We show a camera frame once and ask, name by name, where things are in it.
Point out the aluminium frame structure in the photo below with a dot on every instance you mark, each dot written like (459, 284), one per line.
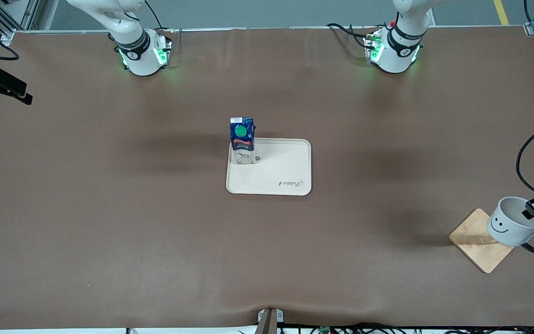
(28, 14)

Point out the cream rabbit print tray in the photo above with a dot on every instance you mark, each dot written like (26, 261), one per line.
(276, 174)

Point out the white smiley face mug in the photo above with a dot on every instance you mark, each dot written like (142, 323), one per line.
(508, 232)

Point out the blue milk carton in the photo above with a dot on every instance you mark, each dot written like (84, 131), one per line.
(241, 139)

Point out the wooden cup rack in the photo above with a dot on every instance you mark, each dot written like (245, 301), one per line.
(473, 241)

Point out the metal camera post bracket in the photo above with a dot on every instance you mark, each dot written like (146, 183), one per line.
(270, 320)

